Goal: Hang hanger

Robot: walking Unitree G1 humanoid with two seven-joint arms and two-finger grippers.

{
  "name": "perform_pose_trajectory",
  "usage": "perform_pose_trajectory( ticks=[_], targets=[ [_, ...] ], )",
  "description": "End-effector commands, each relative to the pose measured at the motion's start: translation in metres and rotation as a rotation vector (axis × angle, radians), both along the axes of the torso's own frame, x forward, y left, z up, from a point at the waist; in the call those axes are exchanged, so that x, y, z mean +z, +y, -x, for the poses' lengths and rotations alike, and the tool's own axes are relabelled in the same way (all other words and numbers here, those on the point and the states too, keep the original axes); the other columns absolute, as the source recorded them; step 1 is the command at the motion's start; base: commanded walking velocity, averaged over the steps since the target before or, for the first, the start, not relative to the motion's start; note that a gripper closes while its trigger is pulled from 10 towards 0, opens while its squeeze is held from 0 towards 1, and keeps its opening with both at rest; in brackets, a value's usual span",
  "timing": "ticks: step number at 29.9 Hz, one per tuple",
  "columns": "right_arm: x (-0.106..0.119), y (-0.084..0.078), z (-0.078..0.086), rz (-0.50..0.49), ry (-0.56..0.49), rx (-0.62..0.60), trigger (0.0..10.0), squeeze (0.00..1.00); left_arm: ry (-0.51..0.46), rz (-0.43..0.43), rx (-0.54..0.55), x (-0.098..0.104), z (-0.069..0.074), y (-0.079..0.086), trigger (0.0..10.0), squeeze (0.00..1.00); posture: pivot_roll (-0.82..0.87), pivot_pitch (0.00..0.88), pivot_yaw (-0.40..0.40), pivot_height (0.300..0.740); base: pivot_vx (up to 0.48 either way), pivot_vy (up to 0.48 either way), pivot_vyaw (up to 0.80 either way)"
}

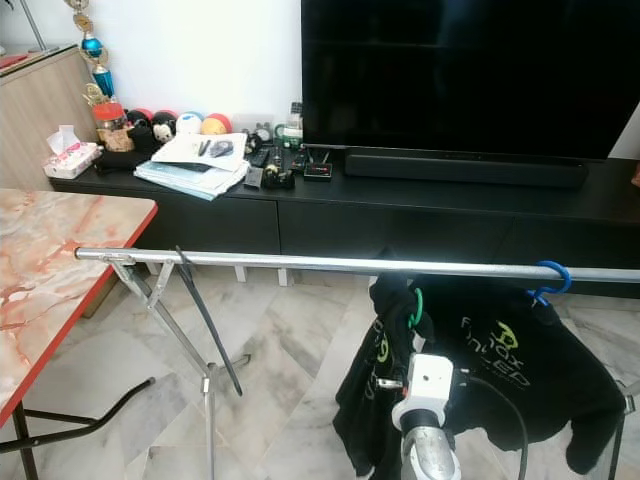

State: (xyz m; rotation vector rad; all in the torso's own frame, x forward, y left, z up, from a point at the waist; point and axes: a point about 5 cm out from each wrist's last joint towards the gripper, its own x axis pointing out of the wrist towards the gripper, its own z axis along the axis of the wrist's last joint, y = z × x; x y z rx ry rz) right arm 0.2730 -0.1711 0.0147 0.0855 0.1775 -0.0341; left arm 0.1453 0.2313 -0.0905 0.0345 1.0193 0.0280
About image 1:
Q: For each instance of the black logo T-shirt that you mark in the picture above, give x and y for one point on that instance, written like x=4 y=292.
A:
x=360 y=420
x=540 y=380

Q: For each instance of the green plastic hanger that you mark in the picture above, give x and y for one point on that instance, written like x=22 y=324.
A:
x=419 y=305

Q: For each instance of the blue plastic hanger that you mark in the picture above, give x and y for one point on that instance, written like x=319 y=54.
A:
x=565 y=275

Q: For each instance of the black plastic hanger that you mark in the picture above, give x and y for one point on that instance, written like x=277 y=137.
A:
x=208 y=320

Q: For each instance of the silver metal clothes rack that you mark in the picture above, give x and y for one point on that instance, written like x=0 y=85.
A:
x=320 y=263

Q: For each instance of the black TV console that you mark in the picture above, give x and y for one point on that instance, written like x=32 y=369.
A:
x=340 y=225

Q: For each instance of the black soundbar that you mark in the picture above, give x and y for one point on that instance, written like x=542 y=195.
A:
x=460 y=168

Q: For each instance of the small black display box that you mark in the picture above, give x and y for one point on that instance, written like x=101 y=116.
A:
x=318 y=170

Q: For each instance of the black remote control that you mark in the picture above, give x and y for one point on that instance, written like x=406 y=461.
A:
x=259 y=155

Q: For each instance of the clear plastic bottle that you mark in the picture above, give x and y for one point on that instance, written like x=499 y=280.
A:
x=293 y=128

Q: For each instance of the marble folding table red edge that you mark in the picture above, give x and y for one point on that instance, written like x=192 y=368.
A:
x=60 y=270

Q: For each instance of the white paper stack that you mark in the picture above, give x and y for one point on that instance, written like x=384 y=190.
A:
x=185 y=175

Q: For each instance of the orange round toy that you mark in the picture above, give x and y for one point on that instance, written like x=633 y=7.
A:
x=215 y=125

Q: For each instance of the black television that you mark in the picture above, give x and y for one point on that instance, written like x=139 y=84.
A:
x=460 y=70

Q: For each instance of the white blue round toy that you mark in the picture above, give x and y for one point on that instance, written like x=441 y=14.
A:
x=189 y=124

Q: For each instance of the black plush toy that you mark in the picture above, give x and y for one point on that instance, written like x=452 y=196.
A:
x=164 y=127

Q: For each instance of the light wooden sideboard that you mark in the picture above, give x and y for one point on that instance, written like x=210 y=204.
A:
x=35 y=125

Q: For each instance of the pink white tissue box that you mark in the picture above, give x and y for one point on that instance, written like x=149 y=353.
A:
x=72 y=160

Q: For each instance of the red black round toy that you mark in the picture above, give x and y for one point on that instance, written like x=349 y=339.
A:
x=138 y=119

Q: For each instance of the red lid glass jar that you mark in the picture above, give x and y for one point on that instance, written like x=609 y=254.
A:
x=112 y=130

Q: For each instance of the blue gold trophy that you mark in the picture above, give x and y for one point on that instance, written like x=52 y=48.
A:
x=92 y=45

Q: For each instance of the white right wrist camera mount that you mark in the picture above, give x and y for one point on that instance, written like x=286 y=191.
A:
x=430 y=385

